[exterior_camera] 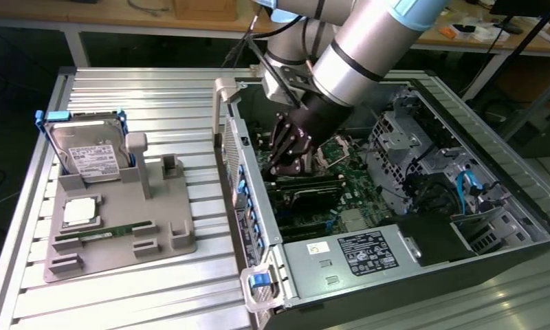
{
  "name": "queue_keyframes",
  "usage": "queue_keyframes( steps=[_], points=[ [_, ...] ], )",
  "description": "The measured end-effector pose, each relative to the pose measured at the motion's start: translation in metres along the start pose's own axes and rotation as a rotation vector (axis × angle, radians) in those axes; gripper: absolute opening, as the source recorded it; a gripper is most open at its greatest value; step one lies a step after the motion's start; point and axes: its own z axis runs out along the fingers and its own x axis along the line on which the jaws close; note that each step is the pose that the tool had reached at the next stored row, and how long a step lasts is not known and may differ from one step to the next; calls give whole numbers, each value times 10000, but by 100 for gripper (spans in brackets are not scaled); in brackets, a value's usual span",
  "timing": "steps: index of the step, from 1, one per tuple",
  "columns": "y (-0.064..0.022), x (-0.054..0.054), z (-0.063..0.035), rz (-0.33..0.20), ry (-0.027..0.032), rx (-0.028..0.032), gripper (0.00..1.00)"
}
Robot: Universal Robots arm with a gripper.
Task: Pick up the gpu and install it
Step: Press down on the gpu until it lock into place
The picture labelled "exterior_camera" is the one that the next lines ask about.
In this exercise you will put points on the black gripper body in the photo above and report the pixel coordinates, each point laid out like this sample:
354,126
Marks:
323,120

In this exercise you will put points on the black graphics card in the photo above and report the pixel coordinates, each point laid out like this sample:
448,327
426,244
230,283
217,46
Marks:
312,199

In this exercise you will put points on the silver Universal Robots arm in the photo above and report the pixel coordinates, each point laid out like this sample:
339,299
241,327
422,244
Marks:
363,51

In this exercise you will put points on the metal socket cover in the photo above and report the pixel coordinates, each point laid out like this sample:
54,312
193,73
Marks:
326,159

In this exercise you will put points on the green motherboard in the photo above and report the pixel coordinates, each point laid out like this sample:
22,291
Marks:
363,178

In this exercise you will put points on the grey metal disk bay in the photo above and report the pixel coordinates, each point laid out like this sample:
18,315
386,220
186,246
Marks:
395,141

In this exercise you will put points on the silver chipset heatsink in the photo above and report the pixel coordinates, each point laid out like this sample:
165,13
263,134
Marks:
355,221

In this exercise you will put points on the grey power supply unit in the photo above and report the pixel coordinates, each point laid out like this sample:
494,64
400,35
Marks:
312,275

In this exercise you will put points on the small orange item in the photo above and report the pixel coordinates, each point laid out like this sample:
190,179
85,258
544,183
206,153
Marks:
448,32

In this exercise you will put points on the wooden desk with grey legs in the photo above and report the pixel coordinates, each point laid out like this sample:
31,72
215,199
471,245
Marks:
468,44
97,19

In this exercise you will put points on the hard disk in blue carrier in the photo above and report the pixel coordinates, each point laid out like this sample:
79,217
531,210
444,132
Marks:
97,154

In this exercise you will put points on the white and black device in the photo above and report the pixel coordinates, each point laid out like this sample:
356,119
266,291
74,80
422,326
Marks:
482,34

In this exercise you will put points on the grey parts rack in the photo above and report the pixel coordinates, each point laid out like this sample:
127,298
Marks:
119,247

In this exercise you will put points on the green RAM stick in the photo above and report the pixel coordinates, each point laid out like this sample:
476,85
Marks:
101,233

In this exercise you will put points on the silver CPU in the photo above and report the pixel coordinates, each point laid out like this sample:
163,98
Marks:
81,211

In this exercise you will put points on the black open PC case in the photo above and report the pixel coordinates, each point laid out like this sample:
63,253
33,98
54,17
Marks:
440,285

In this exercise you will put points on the black slanted pole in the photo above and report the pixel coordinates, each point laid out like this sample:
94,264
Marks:
535,29

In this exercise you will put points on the black monitor with stand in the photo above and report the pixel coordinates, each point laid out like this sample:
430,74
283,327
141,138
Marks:
532,7

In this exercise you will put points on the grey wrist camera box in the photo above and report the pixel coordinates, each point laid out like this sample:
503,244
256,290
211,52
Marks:
272,89

